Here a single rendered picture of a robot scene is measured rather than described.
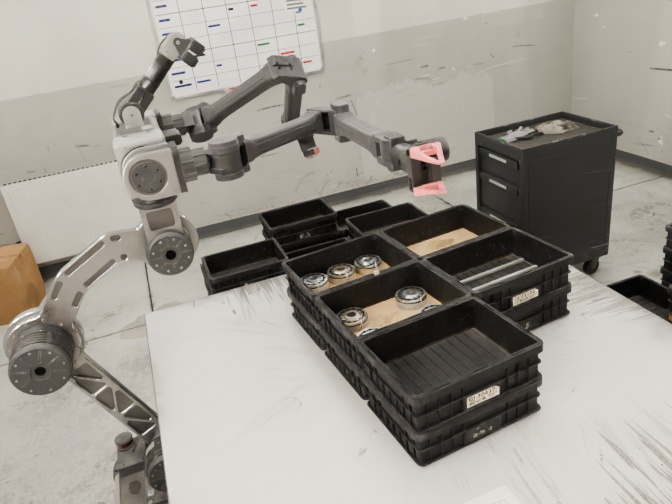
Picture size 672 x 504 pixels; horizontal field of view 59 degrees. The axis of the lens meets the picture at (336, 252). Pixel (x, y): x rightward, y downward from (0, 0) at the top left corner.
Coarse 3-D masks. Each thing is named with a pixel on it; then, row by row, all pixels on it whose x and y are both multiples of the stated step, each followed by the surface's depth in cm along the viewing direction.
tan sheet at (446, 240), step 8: (456, 232) 240; (464, 232) 239; (432, 240) 237; (440, 240) 236; (448, 240) 235; (456, 240) 234; (464, 240) 233; (416, 248) 232; (424, 248) 231; (432, 248) 230; (440, 248) 230
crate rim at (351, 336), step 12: (408, 264) 200; (420, 264) 200; (372, 276) 196; (444, 276) 190; (336, 288) 192; (456, 288) 183; (456, 300) 176; (324, 312) 183; (336, 324) 175; (396, 324) 169; (348, 336) 168; (360, 336) 166
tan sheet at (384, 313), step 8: (376, 304) 199; (384, 304) 198; (392, 304) 198; (368, 312) 195; (376, 312) 194; (384, 312) 194; (392, 312) 193; (400, 312) 193; (408, 312) 192; (416, 312) 191; (376, 320) 190; (384, 320) 190; (392, 320) 189
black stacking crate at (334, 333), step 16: (400, 272) 199; (416, 272) 202; (352, 288) 193; (368, 288) 196; (384, 288) 199; (400, 288) 202; (432, 288) 197; (448, 288) 187; (336, 304) 192; (352, 304) 195; (368, 304) 198; (336, 336) 183; (352, 352) 173
